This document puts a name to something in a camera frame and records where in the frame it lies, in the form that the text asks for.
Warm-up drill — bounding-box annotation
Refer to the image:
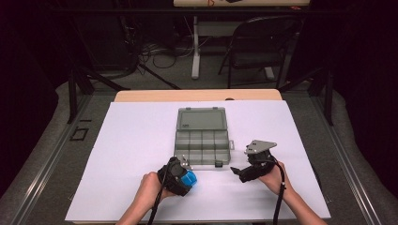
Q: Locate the person's right hand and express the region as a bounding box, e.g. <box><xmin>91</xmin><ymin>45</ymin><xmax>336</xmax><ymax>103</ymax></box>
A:
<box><xmin>259</xmin><ymin>161</ymin><xmax>295</xmax><ymax>196</ymax></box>

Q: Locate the person's left hand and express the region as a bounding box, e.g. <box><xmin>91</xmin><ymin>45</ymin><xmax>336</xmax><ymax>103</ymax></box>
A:
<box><xmin>137</xmin><ymin>171</ymin><xmax>176</xmax><ymax>204</ymax></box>

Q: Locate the small blue plastic case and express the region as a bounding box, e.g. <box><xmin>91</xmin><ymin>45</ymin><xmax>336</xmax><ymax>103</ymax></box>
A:
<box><xmin>181</xmin><ymin>171</ymin><xmax>199</xmax><ymax>188</ymax></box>

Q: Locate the black horizontal bar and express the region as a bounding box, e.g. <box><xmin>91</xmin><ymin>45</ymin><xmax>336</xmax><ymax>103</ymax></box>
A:
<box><xmin>51</xmin><ymin>7</ymin><xmax>345</xmax><ymax>15</ymax></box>

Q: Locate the pale desk top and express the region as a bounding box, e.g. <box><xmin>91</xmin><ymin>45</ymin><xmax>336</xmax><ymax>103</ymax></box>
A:
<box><xmin>173</xmin><ymin>0</ymin><xmax>311</xmax><ymax>8</ymax></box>

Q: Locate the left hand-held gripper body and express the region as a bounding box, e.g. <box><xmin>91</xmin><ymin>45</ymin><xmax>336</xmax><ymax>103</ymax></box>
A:
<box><xmin>157</xmin><ymin>155</ymin><xmax>193</xmax><ymax>197</ymax></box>

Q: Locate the light wooden table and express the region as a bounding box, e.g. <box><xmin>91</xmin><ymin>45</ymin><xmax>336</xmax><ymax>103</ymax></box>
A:
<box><xmin>72</xmin><ymin>88</ymin><xmax>327</xmax><ymax>225</ymax></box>

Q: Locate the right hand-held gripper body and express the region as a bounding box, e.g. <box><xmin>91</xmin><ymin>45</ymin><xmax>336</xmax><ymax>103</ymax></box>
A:
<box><xmin>238</xmin><ymin>139</ymin><xmax>278</xmax><ymax>184</ymax></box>

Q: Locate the grey clear compartment storage box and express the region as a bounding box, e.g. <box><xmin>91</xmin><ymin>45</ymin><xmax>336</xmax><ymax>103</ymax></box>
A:
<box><xmin>173</xmin><ymin>106</ymin><xmax>236</xmax><ymax>168</ymax></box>

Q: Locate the black folding chair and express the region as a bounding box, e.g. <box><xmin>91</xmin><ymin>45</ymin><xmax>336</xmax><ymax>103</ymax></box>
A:
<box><xmin>218</xmin><ymin>15</ymin><xmax>303</xmax><ymax>90</ymax></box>

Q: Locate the hand-held gripper cable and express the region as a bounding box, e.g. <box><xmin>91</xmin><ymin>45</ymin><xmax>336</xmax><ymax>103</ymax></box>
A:
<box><xmin>271</xmin><ymin>157</ymin><xmax>287</xmax><ymax>225</ymax></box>
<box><xmin>146</xmin><ymin>168</ymin><xmax>170</xmax><ymax>225</ymax></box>

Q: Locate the white desk frame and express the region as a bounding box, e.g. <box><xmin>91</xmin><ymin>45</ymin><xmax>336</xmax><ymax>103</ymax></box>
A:
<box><xmin>191</xmin><ymin>15</ymin><xmax>276</xmax><ymax>81</ymax></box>

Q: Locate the left hand-held gripper cable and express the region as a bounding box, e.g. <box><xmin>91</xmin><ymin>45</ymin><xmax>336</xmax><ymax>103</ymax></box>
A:
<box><xmin>146</xmin><ymin>168</ymin><xmax>170</xmax><ymax>225</ymax></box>

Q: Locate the black diagonal strut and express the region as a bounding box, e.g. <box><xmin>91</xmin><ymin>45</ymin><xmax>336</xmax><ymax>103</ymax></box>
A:
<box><xmin>137</xmin><ymin>64</ymin><xmax>182</xmax><ymax>91</ymax></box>

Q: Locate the right hand-held gripper cable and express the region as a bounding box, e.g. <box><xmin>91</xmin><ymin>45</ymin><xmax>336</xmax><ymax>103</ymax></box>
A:
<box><xmin>271</xmin><ymin>157</ymin><xmax>287</xmax><ymax>225</ymax></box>

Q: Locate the black metal stand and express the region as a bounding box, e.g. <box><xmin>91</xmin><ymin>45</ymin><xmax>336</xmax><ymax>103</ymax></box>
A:
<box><xmin>67</xmin><ymin>65</ymin><xmax>130</xmax><ymax>125</ymax></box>
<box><xmin>278</xmin><ymin>67</ymin><xmax>334</xmax><ymax>126</ymax></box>

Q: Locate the metal floor rail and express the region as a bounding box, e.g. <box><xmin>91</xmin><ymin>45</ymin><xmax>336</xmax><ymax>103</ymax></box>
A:
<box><xmin>309</xmin><ymin>95</ymin><xmax>383</xmax><ymax>225</ymax></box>
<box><xmin>6</xmin><ymin>95</ymin><xmax>93</xmax><ymax>225</ymax></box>

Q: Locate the white board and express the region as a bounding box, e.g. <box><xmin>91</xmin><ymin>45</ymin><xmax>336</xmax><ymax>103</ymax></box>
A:
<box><xmin>65</xmin><ymin>99</ymin><xmax>331</xmax><ymax>223</ymax></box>

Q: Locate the tangle of floor cables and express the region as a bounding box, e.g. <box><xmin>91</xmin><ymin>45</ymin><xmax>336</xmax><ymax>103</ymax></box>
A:
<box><xmin>137</xmin><ymin>37</ymin><xmax>214</xmax><ymax>69</ymax></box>

